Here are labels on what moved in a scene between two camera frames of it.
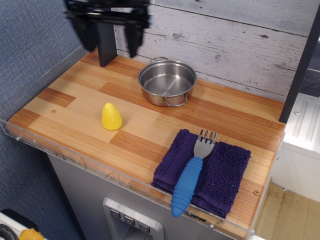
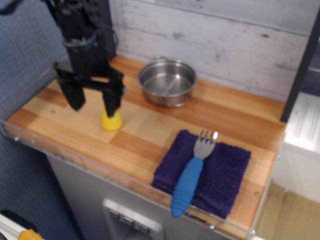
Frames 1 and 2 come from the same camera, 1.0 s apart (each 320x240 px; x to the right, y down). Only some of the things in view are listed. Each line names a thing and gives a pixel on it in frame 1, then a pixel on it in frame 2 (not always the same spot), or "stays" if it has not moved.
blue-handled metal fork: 185,186 stays
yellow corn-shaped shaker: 111,119 stays
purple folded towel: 223,170 stays
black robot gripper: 135,14 → 88,61
